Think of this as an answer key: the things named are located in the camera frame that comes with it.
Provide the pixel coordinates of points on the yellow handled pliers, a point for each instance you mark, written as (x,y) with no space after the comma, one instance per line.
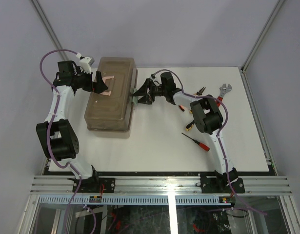
(200,92)

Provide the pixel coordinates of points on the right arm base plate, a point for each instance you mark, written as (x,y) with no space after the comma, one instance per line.
(213,185)

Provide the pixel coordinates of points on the aluminium mounting rail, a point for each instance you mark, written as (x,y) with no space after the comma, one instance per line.
(161,185)

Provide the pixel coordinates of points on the translucent brown toolbox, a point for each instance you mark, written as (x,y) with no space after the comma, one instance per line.
(111,116)

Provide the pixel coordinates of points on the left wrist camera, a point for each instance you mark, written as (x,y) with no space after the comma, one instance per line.
(86,63)

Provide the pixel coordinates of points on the orange handled long-nose pliers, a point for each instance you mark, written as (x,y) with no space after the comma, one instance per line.
(183,109)

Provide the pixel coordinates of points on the frame post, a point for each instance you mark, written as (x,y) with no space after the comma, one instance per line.
(276,10)
(46,23)

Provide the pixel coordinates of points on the left frame post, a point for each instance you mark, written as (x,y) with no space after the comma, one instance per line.
(46,23)

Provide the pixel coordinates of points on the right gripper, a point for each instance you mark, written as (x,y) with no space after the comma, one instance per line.
(146,99)

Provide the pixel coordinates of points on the pink toolbox handle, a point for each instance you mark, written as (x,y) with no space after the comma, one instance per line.
(109,82)

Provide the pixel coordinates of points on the red handled adjustable wrench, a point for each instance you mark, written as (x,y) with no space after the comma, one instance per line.
(225,88)

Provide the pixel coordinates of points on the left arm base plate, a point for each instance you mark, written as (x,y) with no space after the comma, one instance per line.
(97,185)

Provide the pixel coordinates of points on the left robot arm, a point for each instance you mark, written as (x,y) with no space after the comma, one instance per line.
(57,137)

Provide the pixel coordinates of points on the black yellow screwdriver lower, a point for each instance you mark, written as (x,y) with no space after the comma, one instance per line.
(189,126)

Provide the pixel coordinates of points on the slotted cable duct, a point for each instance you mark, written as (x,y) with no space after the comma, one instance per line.
(209,200)

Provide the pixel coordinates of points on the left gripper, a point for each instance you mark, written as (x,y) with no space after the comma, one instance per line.
(98,87)

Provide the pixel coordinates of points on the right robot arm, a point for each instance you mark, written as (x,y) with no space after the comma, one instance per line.
(209,117)

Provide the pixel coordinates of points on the red handled screwdriver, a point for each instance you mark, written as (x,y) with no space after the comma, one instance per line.
(201,145)

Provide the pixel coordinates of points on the right frame post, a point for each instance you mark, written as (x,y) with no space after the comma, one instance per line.
(276,10)

